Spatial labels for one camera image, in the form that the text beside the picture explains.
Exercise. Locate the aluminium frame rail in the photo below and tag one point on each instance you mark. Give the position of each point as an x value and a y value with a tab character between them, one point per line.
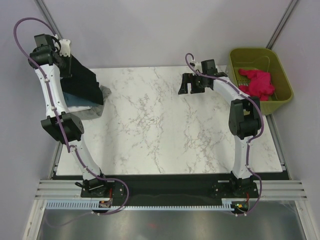
275	188

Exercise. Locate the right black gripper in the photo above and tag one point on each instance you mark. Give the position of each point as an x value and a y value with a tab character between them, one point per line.
187	78

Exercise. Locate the aluminium corner post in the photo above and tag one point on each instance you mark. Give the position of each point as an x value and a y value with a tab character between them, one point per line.
44	9
293	4

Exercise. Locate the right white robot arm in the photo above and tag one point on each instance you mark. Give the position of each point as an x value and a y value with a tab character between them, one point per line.
245	120

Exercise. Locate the black t shirt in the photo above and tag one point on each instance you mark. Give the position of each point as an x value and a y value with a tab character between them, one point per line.
82	83

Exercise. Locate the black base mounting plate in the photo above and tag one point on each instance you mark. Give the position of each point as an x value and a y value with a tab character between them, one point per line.
103	189

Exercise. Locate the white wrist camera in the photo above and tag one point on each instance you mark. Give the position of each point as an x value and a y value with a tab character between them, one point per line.
196	66
64	47

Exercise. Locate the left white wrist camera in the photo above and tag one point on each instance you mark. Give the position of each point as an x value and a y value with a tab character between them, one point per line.
64	47

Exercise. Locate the white slotted cable duct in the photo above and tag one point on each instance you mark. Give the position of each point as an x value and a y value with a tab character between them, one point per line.
99	205

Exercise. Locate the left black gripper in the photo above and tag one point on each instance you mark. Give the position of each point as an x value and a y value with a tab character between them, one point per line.
66	73

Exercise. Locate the folded teal t shirt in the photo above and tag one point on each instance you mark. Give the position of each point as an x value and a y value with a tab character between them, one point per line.
74	101

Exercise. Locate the left aluminium corner post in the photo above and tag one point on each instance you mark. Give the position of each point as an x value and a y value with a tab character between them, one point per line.
44	9

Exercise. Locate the olive green plastic tub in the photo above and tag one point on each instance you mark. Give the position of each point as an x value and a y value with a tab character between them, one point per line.
266	60

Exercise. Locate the folded white t shirt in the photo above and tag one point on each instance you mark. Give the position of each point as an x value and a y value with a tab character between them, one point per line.
75	109

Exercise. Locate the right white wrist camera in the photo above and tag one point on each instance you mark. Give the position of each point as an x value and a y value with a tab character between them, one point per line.
196	66

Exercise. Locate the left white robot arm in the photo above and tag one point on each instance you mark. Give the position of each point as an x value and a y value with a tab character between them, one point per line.
62	125

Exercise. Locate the pink t shirt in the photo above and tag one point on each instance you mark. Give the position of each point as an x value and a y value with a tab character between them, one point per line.
259	85

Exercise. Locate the right aluminium corner post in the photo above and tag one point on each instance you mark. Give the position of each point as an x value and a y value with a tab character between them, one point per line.
293	4

